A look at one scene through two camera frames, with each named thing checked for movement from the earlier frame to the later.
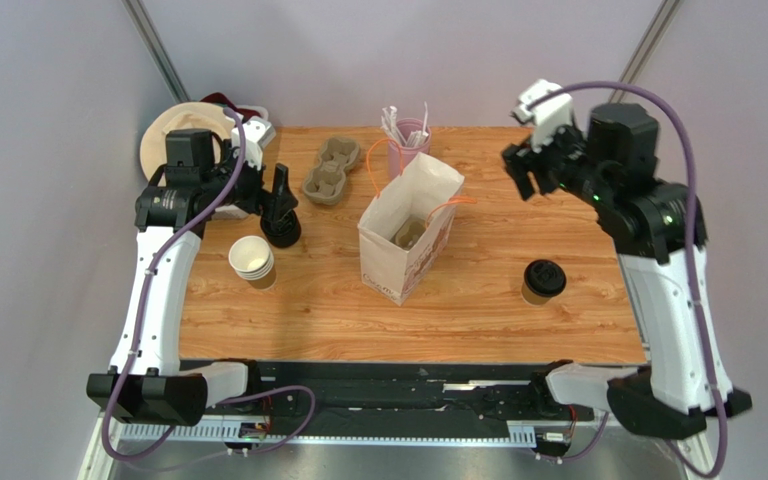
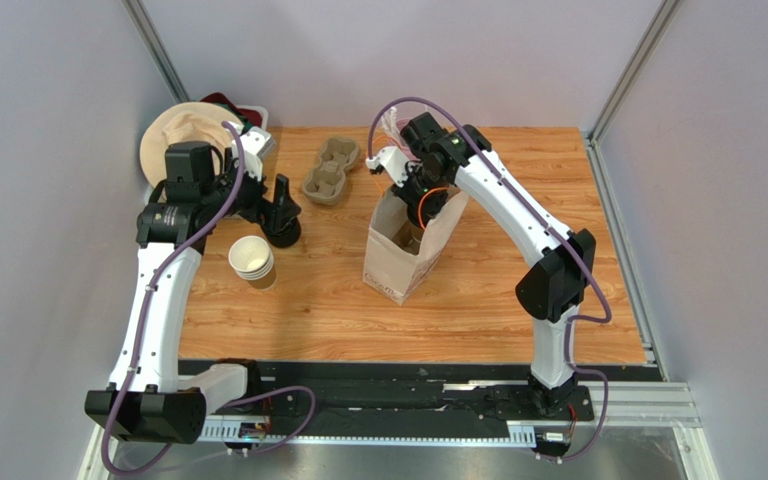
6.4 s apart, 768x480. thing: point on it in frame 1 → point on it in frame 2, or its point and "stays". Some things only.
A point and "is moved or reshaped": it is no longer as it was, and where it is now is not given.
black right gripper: [537, 159] → [418, 197]
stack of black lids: [284, 230] stays
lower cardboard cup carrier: [336, 155] stays
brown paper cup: [531, 297] is moved or reshaped
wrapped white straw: [389, 122] stays
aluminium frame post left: [154, 49] stays
